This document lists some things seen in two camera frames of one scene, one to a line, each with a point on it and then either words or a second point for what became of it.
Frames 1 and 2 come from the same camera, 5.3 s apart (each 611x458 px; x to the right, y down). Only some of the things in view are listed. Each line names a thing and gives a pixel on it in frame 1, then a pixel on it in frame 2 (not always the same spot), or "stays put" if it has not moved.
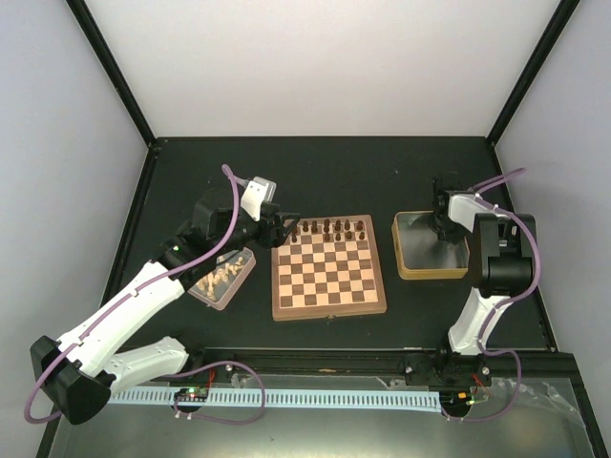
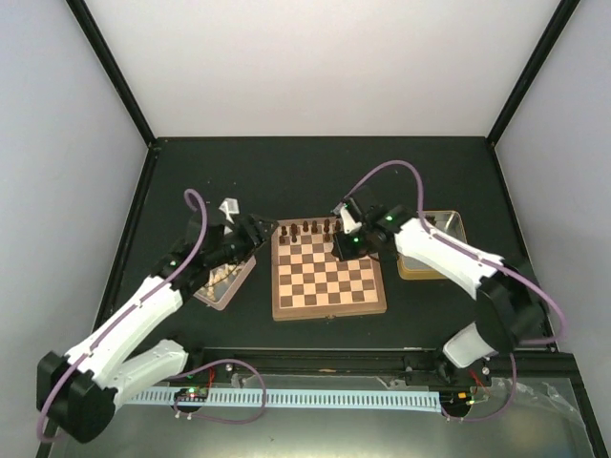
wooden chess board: x=328 y=266 stays put
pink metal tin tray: x=224 y=278 stays put
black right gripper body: x=447 y=229 to x=356 y=248
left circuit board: x=192 y=394 stays put
